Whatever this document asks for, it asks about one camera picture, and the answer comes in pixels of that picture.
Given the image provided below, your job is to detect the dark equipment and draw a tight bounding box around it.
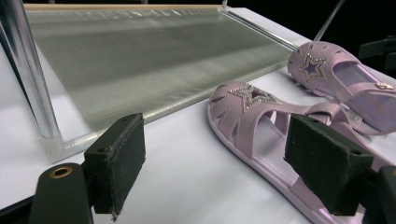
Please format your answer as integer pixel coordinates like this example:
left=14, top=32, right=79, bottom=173
left=358, top=35, right=396, bottom=71

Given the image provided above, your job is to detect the purple star sandal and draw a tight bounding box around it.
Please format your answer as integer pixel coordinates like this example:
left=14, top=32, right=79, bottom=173
left=287, top=40, right=396, bottom=135
left=207, top=81, right=396, bottom=224

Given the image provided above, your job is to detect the clear acrylic shoe rack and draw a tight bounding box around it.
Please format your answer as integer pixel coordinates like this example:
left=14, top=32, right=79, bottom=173
left=0, top=0, right=347, bottom=164

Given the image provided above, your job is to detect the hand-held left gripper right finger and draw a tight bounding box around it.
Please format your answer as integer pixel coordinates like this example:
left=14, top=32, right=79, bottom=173
left=283, top=113, right=375, bottom=217

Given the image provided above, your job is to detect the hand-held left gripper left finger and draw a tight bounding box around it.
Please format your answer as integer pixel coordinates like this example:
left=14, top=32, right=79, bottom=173
left=83, top=112, right=147, bottom=222

